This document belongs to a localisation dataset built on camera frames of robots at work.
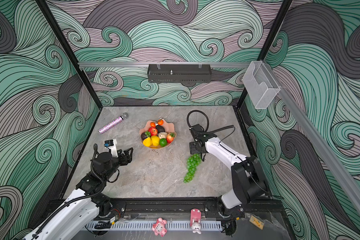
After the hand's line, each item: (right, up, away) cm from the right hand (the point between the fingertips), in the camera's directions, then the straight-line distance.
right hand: (197, 148), depth 89 cm
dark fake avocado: (-24, +11, +11) cm, 29 cm away
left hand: (-39, +2, -9) cm, 41 cm away
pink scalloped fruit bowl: (-26, +7, +8) cm, 28 cm away
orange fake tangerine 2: (-30, +15, +12) cm, 35 cm away
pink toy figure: (-21, -31, -23) cm, 44 cm away
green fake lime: (-21, +4, +1) cm, 22 cm away
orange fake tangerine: (-24, +16, +12) cm, 32 cm away
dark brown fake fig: (-34, +7, +4) cm, 35 cm away
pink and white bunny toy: (-4, -30, -18) cm, 35 cm away
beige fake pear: (-22, +8, +5) cm, 24 cm away
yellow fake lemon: (-26, +5, +4) cm, 27 cm away
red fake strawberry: (-17, +7, +3) cm, 18 cm away
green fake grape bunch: (-3, -6, -3) cm, 8 cm away
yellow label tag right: (+25, -30, -20) cm, 44 cm away
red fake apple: (-29, +10, +9) cm, 32 cm away
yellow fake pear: (-31, +4, +1) cm, 31 cm away
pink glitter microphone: (-59, +15, +18) cm, 64 cm away
